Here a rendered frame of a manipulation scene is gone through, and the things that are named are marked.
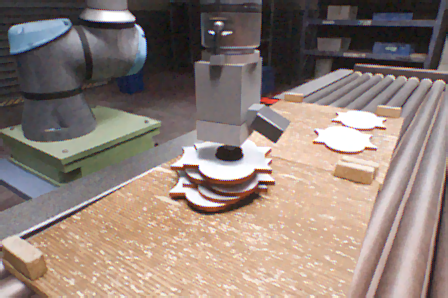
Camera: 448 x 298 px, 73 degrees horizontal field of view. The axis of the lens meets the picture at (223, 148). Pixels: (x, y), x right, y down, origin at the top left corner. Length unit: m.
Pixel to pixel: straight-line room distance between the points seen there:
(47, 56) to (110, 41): 0.13
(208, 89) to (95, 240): 0.23
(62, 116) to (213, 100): 0.40
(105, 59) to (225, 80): 0.40
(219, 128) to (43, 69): 0.41
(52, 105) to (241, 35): 0.46
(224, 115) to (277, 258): 0.18
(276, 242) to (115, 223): 0.21
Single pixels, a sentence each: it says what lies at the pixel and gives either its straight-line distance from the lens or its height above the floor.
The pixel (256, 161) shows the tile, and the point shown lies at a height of 1.00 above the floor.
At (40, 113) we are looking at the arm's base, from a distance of 0.72.
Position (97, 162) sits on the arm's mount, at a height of 0.91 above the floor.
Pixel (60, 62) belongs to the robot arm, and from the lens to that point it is 0.70.
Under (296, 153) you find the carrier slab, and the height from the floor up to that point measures 0.94.
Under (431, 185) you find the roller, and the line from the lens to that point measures 0.64.
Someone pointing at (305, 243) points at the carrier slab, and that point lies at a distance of 0.40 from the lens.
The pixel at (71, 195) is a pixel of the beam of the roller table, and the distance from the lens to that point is 0.57.
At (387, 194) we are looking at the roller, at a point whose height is 0.92.
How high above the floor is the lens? 1.19
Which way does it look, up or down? 24 degrees down
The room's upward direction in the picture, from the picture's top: straight up
